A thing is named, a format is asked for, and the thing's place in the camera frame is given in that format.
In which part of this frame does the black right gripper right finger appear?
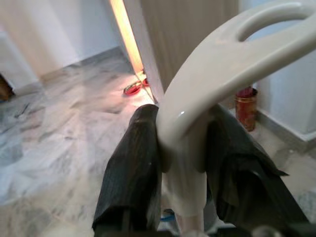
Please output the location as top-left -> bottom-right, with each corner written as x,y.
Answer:
205,106 -> 310,227

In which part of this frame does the beige panelled door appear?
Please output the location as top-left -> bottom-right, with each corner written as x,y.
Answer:
124,0 -> 239,102

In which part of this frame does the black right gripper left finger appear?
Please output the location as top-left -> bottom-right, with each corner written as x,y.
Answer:
92,103 -> 163,234

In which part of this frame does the beige plastic dustpan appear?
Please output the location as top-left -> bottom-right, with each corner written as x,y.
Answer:
156,0 -> 316,234

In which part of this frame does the red and gold tin can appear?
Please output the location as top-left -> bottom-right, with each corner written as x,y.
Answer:
234,86 -> 259,132

